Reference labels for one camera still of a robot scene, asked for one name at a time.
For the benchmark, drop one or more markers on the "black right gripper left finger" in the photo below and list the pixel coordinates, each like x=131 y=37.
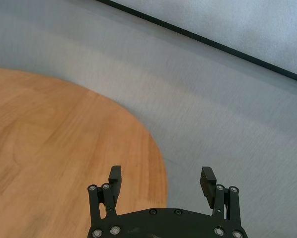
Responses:
x=115 y=183

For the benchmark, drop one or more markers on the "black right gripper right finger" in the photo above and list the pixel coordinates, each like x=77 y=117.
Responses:
x=208 y=186

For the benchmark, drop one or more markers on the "black wall rail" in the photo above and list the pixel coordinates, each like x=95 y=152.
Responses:
x=193 y=35

